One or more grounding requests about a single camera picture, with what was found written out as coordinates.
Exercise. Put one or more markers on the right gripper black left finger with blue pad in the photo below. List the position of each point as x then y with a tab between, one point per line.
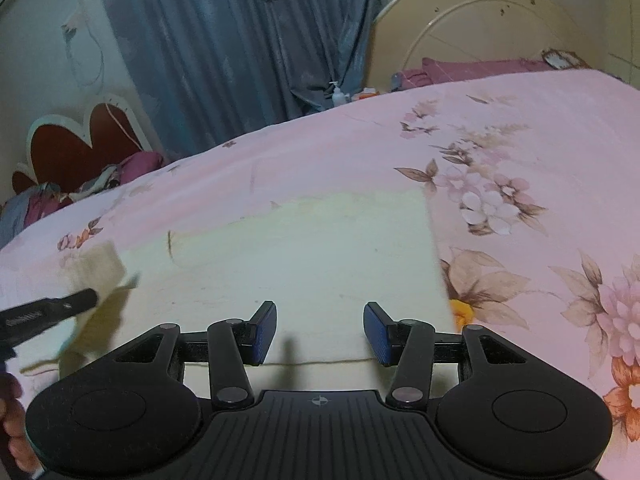
232	345

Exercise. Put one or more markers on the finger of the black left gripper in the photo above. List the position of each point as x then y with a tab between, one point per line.
24	322

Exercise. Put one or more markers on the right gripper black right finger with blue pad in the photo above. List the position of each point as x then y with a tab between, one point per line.
408	346

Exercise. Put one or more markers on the cream white knit garment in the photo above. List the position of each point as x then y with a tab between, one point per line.
320	260

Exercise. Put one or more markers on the person's left hand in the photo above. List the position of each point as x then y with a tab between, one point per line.
13	434

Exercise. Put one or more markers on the pink floral bed sheet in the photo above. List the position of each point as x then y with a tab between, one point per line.
532	187

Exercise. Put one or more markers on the white pump bottle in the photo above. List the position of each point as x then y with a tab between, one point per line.
338	96

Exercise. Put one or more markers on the blue curtain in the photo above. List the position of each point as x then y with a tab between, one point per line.
208	71

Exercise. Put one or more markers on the cream round headboard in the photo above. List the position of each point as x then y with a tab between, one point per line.
471	31

